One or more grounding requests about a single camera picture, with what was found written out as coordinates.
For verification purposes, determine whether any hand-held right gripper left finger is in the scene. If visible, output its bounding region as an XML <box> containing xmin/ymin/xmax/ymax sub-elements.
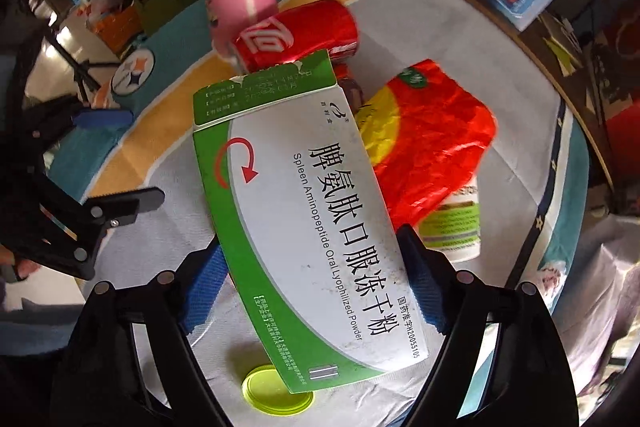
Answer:
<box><xmin>50</xmin><ymin>239</ymin><xmax>236</xmax><ymax>427</ymax></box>

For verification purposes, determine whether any orange basket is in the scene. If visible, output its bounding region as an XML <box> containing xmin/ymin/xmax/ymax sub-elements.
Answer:
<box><xmin>87</xmin><ymin>2</ymin><xmax>143</xmax><ymax>55</ymax></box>

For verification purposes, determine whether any striped printed blanket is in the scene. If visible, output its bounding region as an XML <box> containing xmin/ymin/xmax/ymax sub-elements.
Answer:
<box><xmin>47</xmin><ymin>0</ymin><xmax>608</xmax><ymax>427</ymax></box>

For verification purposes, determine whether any green and white medicine box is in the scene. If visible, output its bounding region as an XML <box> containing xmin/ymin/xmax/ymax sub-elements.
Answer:
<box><xmin>192</xmin><ymin>49</ymin><xmax>432</xmax><ymax>394</ymax></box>

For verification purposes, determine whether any red soda can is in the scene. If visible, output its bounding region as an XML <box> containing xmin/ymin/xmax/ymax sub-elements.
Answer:
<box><xmin>232</xmin><ymin>0</ymin><xmax>362</xmax><ymax>75</ymax></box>

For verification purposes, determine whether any red gift bag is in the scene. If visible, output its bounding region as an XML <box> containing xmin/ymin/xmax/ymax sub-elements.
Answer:
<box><xmin>597</xmin><ymin>19</ymin><xmax>640</xmax><ymax>152</ymax></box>

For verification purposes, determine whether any yellow-green plastic lid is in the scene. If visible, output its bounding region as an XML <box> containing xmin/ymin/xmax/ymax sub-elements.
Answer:
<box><xmin>242</xmin><ymin>364</ymin><xmax>315</xmax><ymax>419</ymax></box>

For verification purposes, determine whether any black tripod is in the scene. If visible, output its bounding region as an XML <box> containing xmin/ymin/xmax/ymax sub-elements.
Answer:
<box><xmin>40</xmin><ymin>24</ymin><xmax>123</xmax><ymax>95</ymax></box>

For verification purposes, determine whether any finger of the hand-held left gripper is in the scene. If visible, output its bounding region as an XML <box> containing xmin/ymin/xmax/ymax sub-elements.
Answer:
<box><xmin>25</xmin><ymin>104</ymin><xmax>135</xmax><ymax>142</ymax></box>
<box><xmin>75</xmin><ymin>188</ymin><xmax>166</xmax><ymax>238</ymax></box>

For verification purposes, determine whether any red plastic bag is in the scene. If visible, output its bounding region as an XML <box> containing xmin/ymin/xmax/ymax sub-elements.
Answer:
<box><xmin>334</xmin><ymin>59</ymin><xmax>499</xmax><ymax>233</ymax></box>

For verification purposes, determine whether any white bottle green label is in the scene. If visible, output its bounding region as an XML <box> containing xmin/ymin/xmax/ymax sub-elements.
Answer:
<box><xmin>417</xmin><ymin>174</ymin><xmax>483</xmax><ymax>264</ymax></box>

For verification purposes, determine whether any person's left hand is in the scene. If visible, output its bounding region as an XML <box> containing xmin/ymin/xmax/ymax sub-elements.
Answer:
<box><xmin>0</xmin><ymin>245</ymin><xmax>38</xmax><ymax>283</ymax></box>

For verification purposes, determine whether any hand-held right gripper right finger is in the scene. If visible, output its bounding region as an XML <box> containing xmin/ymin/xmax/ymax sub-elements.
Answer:
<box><xmin>395</xmin><ymin>223</ymin><xmax>586</xmax><ymax>427</ymax></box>

